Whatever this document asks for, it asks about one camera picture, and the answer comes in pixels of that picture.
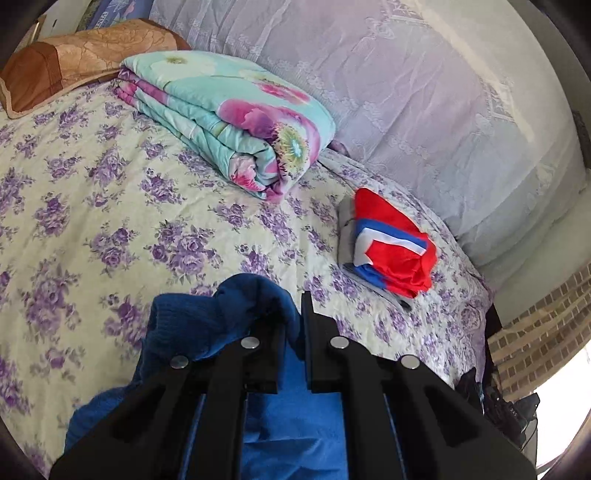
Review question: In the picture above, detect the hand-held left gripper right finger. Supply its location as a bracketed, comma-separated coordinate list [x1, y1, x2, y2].
[300, 291, 537, 480]

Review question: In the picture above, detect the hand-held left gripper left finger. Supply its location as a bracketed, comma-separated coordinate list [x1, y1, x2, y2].
[48, 318, 289, 480]

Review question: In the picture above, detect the blue sweatshirt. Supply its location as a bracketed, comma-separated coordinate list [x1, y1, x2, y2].
[65, 273, 393, 480]

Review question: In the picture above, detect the red white blue folded garment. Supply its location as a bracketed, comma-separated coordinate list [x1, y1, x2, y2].
[353, 188, 437, 298]

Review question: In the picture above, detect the purple floral bedsheet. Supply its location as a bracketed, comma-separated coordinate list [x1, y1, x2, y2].
[0, 83, 495, 476]

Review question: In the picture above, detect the folded floral quilt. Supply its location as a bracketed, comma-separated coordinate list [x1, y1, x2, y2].
[113, 50, 337, 205]

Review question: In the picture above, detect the white lace cloth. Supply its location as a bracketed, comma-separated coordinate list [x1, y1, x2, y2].
[148, 0, 588, 278]

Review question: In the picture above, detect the brown pillow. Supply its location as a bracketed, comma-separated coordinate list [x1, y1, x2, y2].
[0, 25, 192, 120]

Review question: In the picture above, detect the blue printed cloth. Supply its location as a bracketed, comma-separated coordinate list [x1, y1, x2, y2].
[81, 0, 154, 31]

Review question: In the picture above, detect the dark bed frame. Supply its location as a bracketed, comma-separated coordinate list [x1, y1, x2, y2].
[482, 302, 505, 370]

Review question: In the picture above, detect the black cable bundle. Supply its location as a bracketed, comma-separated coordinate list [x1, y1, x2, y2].
[455, 364, 541, 462]

